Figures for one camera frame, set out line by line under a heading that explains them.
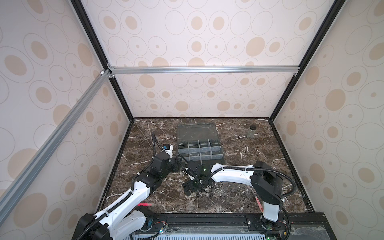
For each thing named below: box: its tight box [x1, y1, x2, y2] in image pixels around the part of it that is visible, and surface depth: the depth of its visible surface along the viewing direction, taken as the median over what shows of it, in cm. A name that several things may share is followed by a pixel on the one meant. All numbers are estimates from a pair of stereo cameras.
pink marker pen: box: [137, 203, 153, 207], surface depth 81 cm
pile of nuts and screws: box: [195, 184, 224, 197], surface depth 85 cm
